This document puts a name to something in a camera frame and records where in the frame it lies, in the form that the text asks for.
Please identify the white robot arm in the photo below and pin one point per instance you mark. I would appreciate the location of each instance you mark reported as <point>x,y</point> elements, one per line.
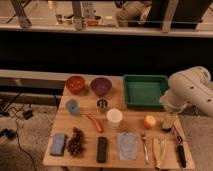
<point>190,86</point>

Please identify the blue folded cloth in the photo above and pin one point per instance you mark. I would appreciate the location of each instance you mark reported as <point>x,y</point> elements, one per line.
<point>127,145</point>

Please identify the orange bowl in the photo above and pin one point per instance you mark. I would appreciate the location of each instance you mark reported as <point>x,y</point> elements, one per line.
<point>75,84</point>

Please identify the yellow banana peel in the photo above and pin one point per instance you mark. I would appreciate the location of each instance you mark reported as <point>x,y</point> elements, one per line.
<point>159,148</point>

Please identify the purple bowl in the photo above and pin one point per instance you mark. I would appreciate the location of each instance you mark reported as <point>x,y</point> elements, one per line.
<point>101,86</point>

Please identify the red chili pepper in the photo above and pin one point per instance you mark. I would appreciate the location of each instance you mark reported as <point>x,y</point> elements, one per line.
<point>96,123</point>

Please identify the small metal cup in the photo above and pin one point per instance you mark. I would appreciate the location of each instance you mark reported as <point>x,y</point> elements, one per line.
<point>102,105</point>

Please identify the blue plastic cup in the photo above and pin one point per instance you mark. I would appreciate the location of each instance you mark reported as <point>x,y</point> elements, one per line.
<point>72,106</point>

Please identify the bunch of dark grapes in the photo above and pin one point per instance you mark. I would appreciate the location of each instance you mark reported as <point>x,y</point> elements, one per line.
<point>75,144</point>

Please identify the orange apple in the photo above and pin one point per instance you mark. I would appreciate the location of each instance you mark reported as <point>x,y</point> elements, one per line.
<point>149,121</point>

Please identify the black remote control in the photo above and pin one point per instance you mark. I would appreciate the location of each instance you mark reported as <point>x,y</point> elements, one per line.
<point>101,149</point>

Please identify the green plastic tray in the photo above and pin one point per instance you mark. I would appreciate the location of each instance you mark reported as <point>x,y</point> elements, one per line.
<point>144,91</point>

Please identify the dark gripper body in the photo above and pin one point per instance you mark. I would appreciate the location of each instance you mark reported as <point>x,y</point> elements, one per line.
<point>168,122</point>

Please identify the blue sponge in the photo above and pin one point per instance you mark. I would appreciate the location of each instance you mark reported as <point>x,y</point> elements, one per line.
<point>58,144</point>

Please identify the silver fork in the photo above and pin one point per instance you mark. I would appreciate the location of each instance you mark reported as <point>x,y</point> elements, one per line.
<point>143,138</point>

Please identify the white paper cup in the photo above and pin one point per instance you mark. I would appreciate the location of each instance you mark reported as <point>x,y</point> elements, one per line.
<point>114,117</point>

